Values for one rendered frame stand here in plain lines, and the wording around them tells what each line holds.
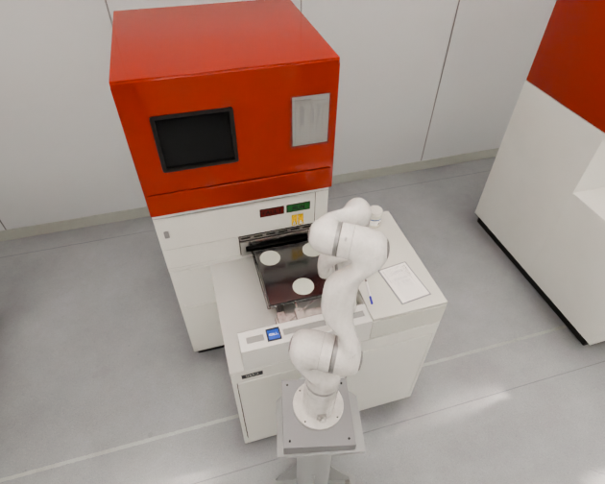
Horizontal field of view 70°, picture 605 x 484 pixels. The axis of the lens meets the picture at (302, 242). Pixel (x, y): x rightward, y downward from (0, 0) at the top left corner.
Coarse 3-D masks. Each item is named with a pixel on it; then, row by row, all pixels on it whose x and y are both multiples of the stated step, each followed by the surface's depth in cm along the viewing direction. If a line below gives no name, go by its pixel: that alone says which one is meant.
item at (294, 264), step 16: (256, 256) 212; (288, 256) 213; (304, 256) 213; (272, 272) 206; (288, 272) 206; (304, 272) 206; (272, 288) 199; (288, 288) 199; (320, 288) 199; (272, 304) 192
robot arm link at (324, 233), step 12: (348, 204) 129; (360, 204) 128; (324, 216) 121; (336, 216) 123; (348, 216) 125; (360, 216) 127; (312, 228) 120; (324, 228) 118; (336, 228) 118; (312, 240) 119; (324, 240) 117; (336, 240) 117; (324, 252) 120
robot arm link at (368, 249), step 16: (352, 224) 120; (352, 240) 116; (368, 240) 116; (384, 240) 117; (336, 256) 121; (352, 256) 118; (368, 256) 116; (384, 256) 117; (336, 272) 125; (352, 272) 121; (368, 272) 118; (336, 288) 123; (352, 288) 122; (336, 304) 124; (352, 304) 126; (336, 320) 126; (352, 320) 130; (336, 336) 136; (352, 336) 130; (336, 352) 131; (352, 352) 130; (336, 368) 132; (352, 368) 131
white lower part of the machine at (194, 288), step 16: (176, 272) 216; (192, 272) 219; (208, 272) 223; (176, 288) 224; (192, 288) 227; (208, 288) 231; (192, 304) 236; (208, 304) 240; (192, 320) 245; (208, 320) 250; (192, 336) 256; (208, 336) 260
